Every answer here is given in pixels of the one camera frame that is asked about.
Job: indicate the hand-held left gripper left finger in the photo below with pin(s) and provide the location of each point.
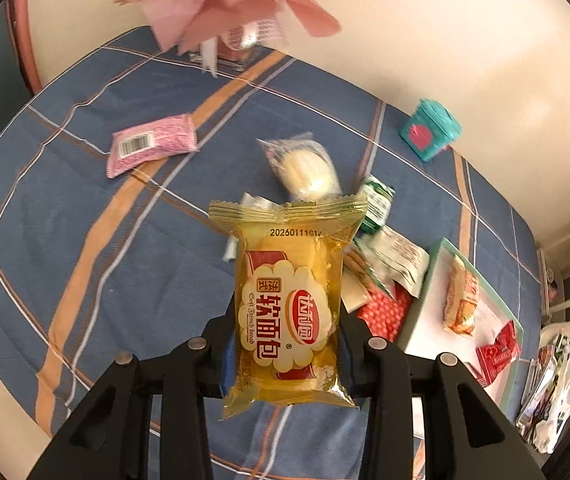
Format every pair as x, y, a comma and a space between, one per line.
215, 341

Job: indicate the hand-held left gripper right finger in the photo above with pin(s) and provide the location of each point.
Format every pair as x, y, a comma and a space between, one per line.
356, 336

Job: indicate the yellow bread packet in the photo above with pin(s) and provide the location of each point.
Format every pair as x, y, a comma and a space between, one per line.
285, 310

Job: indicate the mint green cardboard box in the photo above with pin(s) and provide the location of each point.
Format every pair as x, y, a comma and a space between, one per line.
485, 310

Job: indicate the green patterned barcode packet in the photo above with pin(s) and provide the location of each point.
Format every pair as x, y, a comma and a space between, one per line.
260, 201

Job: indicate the clear rice cracker packet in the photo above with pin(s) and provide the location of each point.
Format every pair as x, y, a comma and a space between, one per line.
305, 170

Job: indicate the pink snack packet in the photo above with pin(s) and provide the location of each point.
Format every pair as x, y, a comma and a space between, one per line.
150, 142

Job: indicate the red patterned packet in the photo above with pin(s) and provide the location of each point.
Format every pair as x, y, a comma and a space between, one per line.
385, 312

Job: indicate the cream snack packet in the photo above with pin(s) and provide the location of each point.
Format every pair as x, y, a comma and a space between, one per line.
400, 257

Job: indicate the orange and cream packet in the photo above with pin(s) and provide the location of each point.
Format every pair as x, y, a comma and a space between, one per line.
460, 300

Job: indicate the green and white packet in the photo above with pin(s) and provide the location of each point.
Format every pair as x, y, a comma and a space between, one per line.
376, 205

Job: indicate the red flower print packet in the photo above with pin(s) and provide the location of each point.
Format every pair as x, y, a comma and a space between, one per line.
497, 350

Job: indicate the blue plaid tablecloth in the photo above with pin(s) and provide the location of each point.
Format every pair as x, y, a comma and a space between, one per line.
65, 210

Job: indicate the pile of magazines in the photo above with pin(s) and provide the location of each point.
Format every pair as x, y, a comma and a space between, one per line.
550, 395

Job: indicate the teal tin box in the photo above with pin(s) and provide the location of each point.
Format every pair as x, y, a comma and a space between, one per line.
430, 130

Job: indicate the clear acrylic vase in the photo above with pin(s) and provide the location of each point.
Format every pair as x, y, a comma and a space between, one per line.
235, 57

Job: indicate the pink paper flower bouquet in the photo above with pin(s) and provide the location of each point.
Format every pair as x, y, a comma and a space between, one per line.
225, 5

